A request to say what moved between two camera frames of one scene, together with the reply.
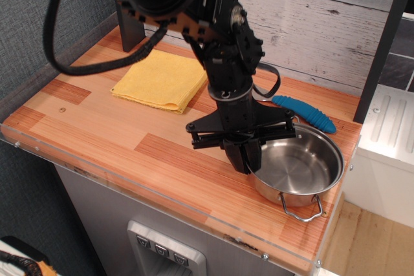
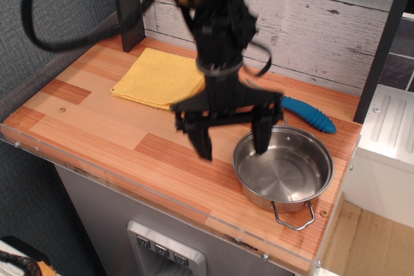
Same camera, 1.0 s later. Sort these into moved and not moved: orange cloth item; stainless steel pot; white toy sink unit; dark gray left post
Moved: stainless steel pot
Not moved: orange cloth item; dark gray left post; white toy sink unit
